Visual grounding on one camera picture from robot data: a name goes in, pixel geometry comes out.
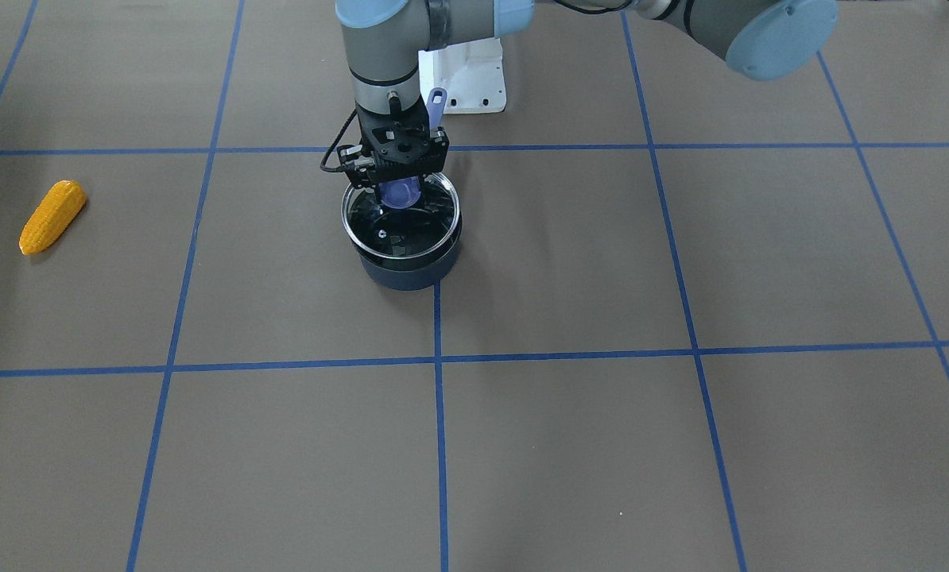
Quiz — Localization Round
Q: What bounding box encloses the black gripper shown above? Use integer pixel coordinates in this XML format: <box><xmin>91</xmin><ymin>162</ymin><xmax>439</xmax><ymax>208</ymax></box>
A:
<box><xmin>338</xmin><ymin>107</ymin><xmax>450</xmax><ymax>209</ymax></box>

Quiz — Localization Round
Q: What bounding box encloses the glass lid blue knob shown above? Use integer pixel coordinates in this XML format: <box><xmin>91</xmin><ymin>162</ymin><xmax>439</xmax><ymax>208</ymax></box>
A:
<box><xmin>340</xmin><ymin>173</ymin><xmax>463</xmax><ymax>265</ymax></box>

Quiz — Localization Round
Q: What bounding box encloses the blue saucepan with handle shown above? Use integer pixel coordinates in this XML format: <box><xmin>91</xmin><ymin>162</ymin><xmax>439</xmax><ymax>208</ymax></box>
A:
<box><xmin>336</xmin><ymin>87</ymin><xmax>463</xmax><ymax>291</ymax></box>

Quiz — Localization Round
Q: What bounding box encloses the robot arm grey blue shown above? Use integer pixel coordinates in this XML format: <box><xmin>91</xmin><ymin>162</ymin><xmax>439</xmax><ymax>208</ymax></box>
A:
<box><xmin>320</xmin><ymin>1</ymin><xmax>840</xmax><ymax>198</ymax></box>

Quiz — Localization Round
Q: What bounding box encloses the yellow corn cob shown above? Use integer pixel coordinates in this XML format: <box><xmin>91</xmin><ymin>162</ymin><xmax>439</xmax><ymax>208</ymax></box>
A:
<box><xmin>19</xmin><ymin>179</ymin><xmax>87</xmax><ymax>256</ymax></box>

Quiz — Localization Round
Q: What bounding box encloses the brown paper table mat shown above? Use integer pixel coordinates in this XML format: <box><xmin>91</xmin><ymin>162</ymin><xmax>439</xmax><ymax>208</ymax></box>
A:
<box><xmin>0</xmin><ymin>1</ymin><xmax>949</xmax><ymax>571</ymax></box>

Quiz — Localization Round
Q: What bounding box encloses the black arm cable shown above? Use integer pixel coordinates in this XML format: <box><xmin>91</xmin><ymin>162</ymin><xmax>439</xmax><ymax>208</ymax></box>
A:
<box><xmin>320</xmin><ymin>107</ymin><xmax>360</xmax><ymax>174</ymax></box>

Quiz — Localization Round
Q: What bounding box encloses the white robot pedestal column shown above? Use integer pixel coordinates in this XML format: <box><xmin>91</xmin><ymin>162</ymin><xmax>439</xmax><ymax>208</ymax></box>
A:
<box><xmin>419</xmin><ymin>37</ymin><xmax>507</xmax><ymax>114</ymax></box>

